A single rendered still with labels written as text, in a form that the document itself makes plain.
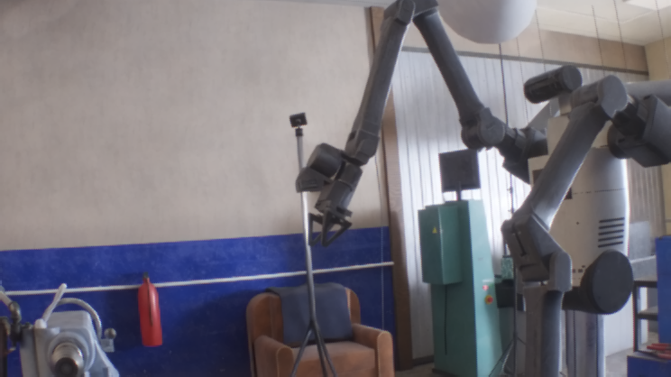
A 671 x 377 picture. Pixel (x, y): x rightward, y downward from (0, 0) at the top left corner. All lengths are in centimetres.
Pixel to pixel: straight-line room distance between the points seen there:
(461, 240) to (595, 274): 361
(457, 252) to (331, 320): 114
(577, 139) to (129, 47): 438
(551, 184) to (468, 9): 323
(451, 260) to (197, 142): 225
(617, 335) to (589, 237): 442
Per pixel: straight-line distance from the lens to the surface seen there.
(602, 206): 144
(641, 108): 135
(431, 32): 162
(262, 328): 492
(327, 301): 484
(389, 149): 561
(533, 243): 106
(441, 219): 491
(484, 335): 503
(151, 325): 481
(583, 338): 153
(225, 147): 513
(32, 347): 180
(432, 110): 601
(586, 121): 123
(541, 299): 108
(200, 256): 503
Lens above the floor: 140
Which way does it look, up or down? 4 degrees up
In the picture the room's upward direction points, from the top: 4 degrees counter-clockwise
